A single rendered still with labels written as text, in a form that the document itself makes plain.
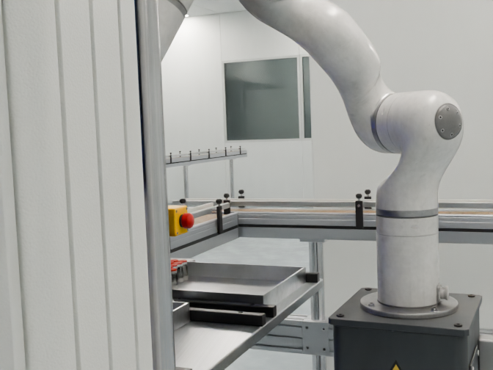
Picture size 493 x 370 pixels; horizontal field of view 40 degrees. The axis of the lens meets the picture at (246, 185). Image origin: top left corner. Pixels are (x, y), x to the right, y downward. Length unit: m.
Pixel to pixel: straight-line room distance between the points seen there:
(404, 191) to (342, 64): 0.27
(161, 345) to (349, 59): 0.74
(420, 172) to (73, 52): 0.92
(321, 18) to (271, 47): 8.75
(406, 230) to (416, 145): 0.17
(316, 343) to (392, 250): 1.13
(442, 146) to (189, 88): 9.30
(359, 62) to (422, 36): 1.59
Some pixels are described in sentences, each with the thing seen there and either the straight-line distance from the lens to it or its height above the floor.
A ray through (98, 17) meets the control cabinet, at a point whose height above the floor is 1.31.
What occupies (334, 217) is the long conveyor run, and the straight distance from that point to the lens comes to 2.27.
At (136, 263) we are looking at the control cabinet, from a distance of 0.54.
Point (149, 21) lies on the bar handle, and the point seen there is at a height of 1.32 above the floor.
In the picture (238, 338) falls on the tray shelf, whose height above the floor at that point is 0.88.
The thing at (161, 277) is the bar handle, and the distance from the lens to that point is 0.62.
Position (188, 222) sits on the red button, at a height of 0.99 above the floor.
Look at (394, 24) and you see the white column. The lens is 2.85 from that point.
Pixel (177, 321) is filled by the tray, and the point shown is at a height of 0.89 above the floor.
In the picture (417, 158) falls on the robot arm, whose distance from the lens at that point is 1.26.
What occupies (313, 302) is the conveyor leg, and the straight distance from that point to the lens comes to 2.39.
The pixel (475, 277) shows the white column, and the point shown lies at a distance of 2.85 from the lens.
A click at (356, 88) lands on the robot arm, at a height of 1.29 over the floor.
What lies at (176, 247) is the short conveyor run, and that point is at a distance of 1.97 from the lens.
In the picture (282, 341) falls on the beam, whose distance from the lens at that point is 2.45.
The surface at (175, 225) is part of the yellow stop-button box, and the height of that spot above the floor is 0.99.
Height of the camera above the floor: 1.23
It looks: 5 degrees down
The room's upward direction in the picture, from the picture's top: 2 degrees counter-clockwise
